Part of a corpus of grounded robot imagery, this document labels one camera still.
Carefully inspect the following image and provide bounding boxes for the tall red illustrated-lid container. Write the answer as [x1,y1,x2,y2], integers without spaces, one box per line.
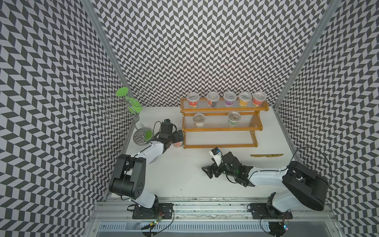
[172,141,184,148]

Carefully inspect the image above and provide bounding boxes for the green seed container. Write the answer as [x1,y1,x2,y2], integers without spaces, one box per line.
[228,111,241,126]

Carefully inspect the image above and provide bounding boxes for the red-label seed container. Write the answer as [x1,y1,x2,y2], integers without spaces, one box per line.
[206,91,220,108]

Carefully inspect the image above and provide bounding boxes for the dark seed container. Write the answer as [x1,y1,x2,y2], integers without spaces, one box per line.
[223,91,237,107]

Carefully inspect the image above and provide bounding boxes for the orange seed container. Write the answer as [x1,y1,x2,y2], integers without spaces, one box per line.
[238,92,252,107]

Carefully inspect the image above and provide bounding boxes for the red seed container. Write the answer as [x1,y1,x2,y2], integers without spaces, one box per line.
[252,91,266,107]

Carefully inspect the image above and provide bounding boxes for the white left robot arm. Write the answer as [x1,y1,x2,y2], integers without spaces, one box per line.
[109,119,184,209]

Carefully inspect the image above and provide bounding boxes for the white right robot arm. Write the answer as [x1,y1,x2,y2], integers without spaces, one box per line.
[202,148,329,219]

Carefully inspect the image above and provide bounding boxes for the orange three-tier wooden shelf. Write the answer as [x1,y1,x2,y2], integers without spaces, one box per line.
[180,98,269,149]

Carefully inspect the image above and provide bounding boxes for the golden patterned knife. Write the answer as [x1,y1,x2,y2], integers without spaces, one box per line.
[250,154,284,158]

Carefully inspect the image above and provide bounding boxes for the chrome stand with green cups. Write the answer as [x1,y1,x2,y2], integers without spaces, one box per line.
[105,87,153,145]

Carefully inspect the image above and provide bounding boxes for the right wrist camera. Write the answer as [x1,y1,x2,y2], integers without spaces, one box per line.
[209,147,223,166]

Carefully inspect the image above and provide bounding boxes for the metal base rail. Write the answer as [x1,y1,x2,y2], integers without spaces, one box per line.
[82,197,344,237]

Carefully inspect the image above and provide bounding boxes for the left metal corner post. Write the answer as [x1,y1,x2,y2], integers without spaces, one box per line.
[81,0,134,97]

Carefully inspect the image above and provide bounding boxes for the metal corner post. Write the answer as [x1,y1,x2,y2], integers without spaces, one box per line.
[81,0,134,97]
[273,0,342,111]

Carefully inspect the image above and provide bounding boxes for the right metal corner post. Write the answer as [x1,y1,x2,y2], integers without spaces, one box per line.
[273,0,342,111]

